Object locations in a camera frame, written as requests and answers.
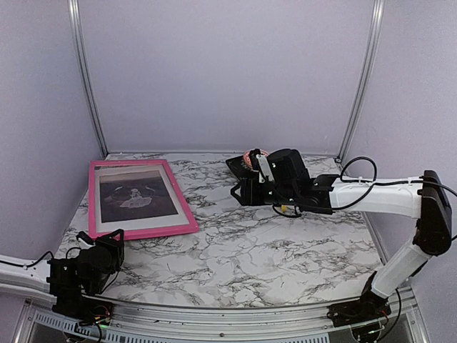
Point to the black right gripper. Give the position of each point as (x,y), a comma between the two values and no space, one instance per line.
(255,196)

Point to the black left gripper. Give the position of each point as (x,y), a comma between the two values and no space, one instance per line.
(118,250)

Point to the photo with white mat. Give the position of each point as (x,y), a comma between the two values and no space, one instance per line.
(137,196)

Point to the pink photo frame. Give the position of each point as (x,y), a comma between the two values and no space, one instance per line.
(103,164)

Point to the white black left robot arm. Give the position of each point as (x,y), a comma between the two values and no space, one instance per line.
(73,281)

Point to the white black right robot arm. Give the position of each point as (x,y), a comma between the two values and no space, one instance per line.
(281,180)

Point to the black square floral plate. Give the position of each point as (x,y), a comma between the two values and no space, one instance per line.
(240,169)

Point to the red white patterned bowl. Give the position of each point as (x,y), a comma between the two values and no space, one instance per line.
(247,159)

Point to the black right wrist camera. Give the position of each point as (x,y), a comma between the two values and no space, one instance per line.
(260,164)

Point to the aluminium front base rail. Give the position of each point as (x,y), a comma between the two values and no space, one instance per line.
(137,322)

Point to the aluminium right corner post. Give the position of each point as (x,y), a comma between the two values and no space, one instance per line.
(368,62)

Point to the aluminium corner post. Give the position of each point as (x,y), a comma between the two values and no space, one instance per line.
(368,62)
(82,62)

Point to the aluminium left corner post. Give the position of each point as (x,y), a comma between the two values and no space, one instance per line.
(82,62)

